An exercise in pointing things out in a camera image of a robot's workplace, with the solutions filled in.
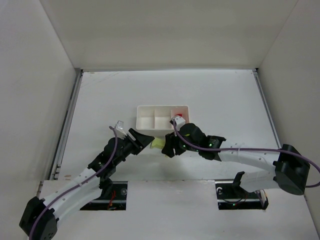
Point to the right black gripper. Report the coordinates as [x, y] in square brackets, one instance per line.
[173, 144]

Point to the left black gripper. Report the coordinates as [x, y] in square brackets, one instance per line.
[134, 141]

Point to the green lego brick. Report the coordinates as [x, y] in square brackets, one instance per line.
[157, 143]

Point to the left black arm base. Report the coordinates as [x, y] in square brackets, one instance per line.
[114, 199]

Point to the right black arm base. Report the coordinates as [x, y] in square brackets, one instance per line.
[230, 196]

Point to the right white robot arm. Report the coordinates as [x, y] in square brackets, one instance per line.
[282, 168]

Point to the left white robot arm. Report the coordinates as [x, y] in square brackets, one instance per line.
[42, 216]

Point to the white three-compartment container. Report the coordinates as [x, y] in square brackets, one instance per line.
[154, 120]

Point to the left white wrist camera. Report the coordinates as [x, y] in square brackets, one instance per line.
[119, 130]

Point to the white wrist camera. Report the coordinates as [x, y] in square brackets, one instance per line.
[119, 130]
[177, 122]

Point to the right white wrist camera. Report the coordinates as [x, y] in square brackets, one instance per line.
[177, 122]

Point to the left aluminium rail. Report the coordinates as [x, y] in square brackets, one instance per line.
[56, 163]

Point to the aluminium rail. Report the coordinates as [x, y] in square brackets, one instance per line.
[264, 100]
[56, 163]

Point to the right aluminium rail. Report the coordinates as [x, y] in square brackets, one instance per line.
[264, 100]

